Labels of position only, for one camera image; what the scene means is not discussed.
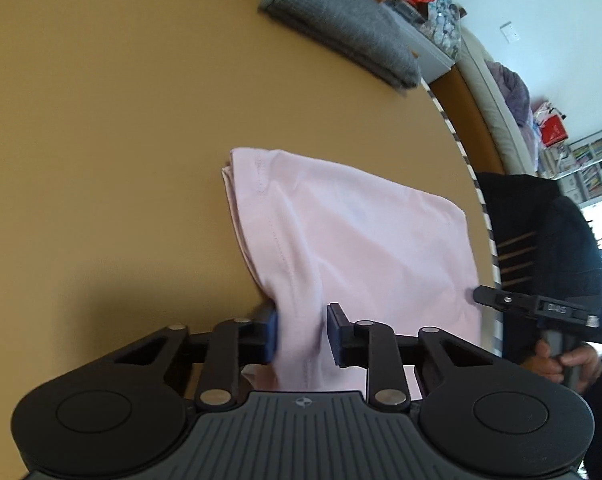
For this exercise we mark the purple blanket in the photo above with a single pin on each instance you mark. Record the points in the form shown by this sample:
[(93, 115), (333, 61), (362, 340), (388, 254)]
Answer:
[(511, 90)]

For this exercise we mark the white drawer unit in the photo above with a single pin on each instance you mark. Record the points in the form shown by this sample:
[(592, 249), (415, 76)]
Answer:
[(433, 62)]

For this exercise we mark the pink T-shirt with white sleeves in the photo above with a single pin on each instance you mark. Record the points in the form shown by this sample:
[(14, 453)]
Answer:
[(356, 225)]

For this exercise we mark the white bookshelf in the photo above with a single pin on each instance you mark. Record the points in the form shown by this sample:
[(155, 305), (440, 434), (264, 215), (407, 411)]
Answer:
[(591, 165)]

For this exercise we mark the red paper bag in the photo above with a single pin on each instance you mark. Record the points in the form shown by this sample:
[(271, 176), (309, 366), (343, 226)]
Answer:
[(553, 130)]

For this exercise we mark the person's right hand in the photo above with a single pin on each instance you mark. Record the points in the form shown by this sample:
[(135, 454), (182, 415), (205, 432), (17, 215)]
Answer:
[(540, 362)]

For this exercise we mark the grey knitted sweater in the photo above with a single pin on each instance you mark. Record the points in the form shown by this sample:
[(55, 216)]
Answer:
[(341, 15)]

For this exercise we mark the white wall socket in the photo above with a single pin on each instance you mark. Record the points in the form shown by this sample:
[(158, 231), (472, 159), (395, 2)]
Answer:
[(509, 32)]

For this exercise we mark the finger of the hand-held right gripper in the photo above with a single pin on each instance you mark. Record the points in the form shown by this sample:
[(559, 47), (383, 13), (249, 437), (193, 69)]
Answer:
[(501, 301)]

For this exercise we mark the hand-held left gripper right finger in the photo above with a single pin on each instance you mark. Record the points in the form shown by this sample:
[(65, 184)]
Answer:
[(334, 335)]

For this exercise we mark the beige sofa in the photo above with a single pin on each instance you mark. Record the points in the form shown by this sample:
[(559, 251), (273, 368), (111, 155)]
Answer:
[(496, 110)]

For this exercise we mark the pack of silver round pieces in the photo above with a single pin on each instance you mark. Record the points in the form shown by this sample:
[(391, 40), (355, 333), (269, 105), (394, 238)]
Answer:
[(443, 20)]

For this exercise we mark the black jacket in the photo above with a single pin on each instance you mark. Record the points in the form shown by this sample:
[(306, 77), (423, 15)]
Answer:
[(556, 240)]

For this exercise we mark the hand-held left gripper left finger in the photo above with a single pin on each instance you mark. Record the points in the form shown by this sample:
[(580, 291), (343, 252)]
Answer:
[(270, 335)]

